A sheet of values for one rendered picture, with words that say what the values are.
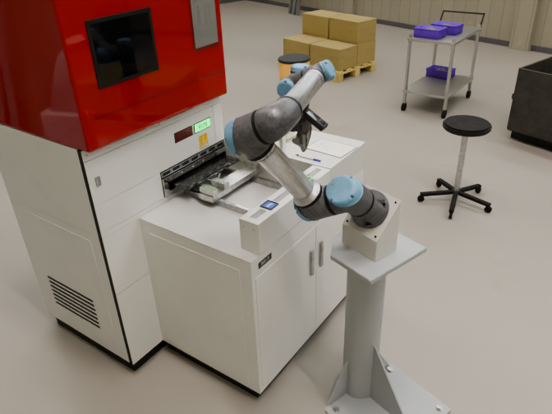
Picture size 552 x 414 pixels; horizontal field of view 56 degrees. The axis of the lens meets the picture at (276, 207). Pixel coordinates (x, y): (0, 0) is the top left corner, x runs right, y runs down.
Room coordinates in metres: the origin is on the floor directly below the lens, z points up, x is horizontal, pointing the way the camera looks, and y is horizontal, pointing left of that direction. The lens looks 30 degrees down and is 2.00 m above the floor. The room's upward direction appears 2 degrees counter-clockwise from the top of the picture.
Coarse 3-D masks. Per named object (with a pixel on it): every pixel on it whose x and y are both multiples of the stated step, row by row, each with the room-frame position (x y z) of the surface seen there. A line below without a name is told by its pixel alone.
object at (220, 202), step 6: (186, 192) 2.16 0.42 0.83; (192, 192) 2.14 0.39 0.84; (198, 192) 2.13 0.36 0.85; (198, 198) 2.12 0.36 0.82; (216, 204) 2.06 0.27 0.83; (222, 204) 2.04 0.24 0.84; (228, 204) 2.01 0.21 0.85; (234, 204) 2.01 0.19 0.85; (234, 210) 1.99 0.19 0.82; (240, 210) 1.97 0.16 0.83; (246, 210) 1.95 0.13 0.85
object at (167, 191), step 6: (216, 150) 2.40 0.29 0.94; (222, 150) 2.43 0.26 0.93; (204, 156) 2.33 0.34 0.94; (210, 156) 2.36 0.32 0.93; (192, 162) 2.27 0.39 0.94; (198, 162) 2.28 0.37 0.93; (204, 162) 2.32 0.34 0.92; (180, 168) 2.20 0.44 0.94; (186, 168) 2.22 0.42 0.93; (192, 168) 2.25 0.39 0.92; (174, 174) 2.15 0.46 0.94; (180, 174) 2.18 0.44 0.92; (162, 180) 2.10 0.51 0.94; (168, 180) 2.12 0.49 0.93; (168, 186) 2.12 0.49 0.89; (174, 186) 2.16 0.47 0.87; (168, 192) 2.11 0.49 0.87; (174, 192) 2.14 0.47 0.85
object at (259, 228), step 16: (320, 176) 2.03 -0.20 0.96; (288, 192) 1.90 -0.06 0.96; (256, 208) 1.78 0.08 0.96; (288, 208) 1.82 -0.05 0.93; (240, 224) 1.70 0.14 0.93; (256, 224) 1.66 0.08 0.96; (272, 224) 1.72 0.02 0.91; (288, 224) 1.82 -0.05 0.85; (256, 240) 1.66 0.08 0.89; (272, 240) 1.72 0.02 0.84
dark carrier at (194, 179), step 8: (208, 160) 2.37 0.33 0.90; (216, 160) 2.37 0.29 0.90; (224, 160) 2.37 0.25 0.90; (232, 160) 2.36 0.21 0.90; (200, 168) 2.28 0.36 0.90; (208, 168) 2.28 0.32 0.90; (216, 168) 2.27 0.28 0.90; (184, 176) 2.21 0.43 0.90; (192, 176) 2.21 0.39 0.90; (200, 176) 2.20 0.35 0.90; (184, 184) 2.12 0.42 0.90; (192, 184) 2.12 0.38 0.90
